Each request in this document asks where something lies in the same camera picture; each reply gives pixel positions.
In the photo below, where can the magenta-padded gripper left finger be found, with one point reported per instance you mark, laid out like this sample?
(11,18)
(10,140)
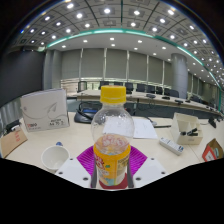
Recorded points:
(74,170)

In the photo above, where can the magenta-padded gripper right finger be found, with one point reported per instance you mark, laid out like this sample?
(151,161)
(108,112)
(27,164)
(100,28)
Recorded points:
(150,170)

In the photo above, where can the yellow-capped clear drink bottle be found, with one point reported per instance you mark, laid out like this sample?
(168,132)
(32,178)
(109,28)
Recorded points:
(112,123)

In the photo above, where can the white patterned cup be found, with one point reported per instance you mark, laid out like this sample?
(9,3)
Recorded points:
(55,157)

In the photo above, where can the white power strip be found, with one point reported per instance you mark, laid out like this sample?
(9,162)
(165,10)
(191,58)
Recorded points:
(171,146)

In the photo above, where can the white paper sheet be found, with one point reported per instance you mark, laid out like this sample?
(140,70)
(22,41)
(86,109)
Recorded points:
(145,129)

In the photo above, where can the open white cardboard box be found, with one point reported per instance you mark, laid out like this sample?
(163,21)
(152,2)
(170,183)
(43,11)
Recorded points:
(186,138)

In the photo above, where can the black tool in white box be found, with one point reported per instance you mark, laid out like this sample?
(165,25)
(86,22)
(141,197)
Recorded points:
(189,132)

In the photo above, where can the black desk phone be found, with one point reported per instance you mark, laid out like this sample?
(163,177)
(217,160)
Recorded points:
(83,115)

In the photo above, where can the red-edged brown cardboard box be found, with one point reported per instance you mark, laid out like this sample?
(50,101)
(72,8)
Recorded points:
(213,151)

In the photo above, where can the white paper ream package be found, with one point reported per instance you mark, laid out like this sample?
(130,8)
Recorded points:
(45,110)

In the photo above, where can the brown paper envelope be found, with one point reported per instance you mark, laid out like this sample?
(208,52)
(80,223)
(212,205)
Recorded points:
(12,141)

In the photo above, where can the long curved conference desk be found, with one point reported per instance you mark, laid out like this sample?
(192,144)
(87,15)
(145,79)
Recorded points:
(156,100)

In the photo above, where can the black desk microphones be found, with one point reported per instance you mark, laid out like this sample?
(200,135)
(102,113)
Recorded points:
(150,96)

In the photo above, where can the black office chairs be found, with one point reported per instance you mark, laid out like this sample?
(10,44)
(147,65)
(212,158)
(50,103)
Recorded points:
(141,87)

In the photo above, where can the ceiling lights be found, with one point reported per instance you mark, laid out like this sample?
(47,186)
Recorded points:
(106,10)

